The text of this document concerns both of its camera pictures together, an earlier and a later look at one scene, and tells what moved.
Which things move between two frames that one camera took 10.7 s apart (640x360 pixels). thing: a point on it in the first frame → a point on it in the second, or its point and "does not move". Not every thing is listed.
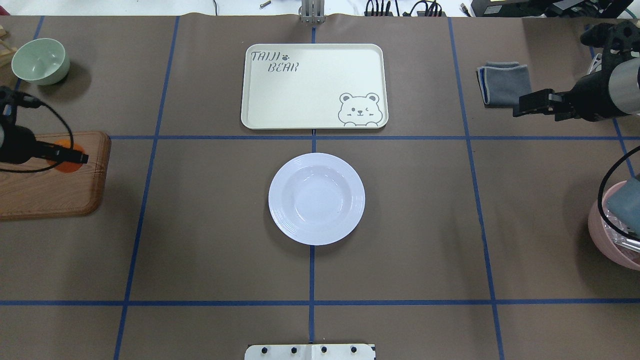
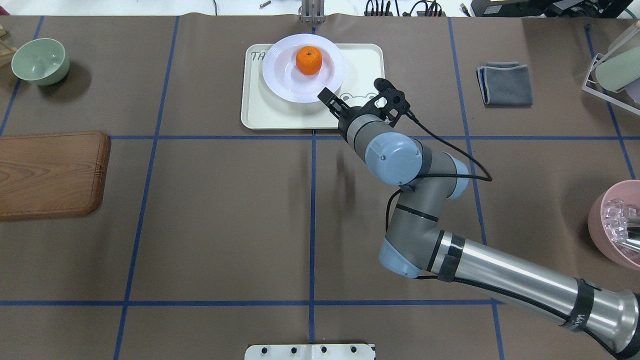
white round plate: x=316 y=199 → x=281 y=75
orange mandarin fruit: x=67 y=167 → x=308 y=60
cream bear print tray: x=318 y=86 does not move
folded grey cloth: x=501 y=83 does not move
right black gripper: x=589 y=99 → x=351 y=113
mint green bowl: x=41 y=61 does not move
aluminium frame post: x=312 y=11 does not move
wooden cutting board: x=52 y=193 does not move
